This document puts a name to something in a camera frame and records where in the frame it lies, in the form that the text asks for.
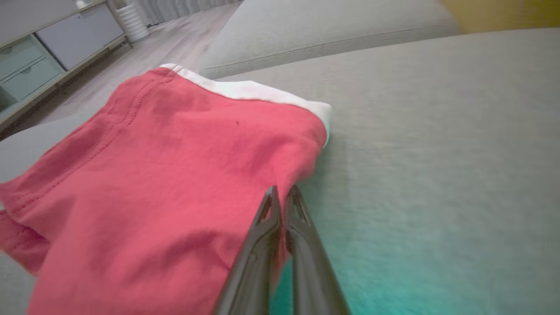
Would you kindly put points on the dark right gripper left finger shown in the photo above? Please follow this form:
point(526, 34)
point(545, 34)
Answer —
point(256, 267)

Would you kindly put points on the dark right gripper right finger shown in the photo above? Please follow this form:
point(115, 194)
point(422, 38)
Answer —
point(310, 271)

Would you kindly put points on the red and white garment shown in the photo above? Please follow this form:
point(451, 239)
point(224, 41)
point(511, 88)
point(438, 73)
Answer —
point(153, 183)

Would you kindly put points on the large grey sofa seat cushion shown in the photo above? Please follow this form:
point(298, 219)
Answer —
point(437, 153)

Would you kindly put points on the white ribbed cylinder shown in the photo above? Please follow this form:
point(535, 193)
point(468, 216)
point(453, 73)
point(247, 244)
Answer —
point(131, 22)

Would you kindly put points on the grey and teal sideboard cabinet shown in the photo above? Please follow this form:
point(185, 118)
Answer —
point(52, 48)

